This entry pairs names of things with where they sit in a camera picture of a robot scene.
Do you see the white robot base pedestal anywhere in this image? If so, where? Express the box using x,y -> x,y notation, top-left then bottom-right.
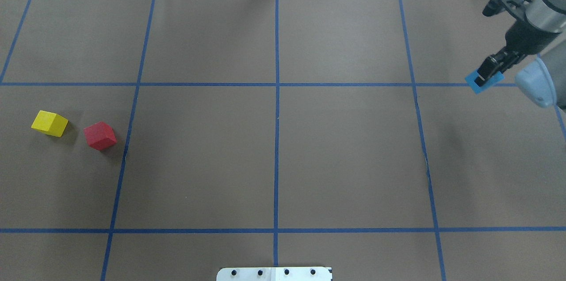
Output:
216,266 -> 333,281

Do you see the blue cube block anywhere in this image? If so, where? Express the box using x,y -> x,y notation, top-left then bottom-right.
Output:
465,69 -> 505,95

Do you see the yellow cube block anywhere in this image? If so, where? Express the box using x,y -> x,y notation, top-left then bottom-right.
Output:
31,110 -> 69,137

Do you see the red cube block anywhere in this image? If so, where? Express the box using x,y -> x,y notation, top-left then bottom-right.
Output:
83,122 -> 117,152

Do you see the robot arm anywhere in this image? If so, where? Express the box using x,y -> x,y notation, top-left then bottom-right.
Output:
465,0 -> 566,110

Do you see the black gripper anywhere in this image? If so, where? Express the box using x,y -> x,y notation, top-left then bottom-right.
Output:
475,20 -> 562,87

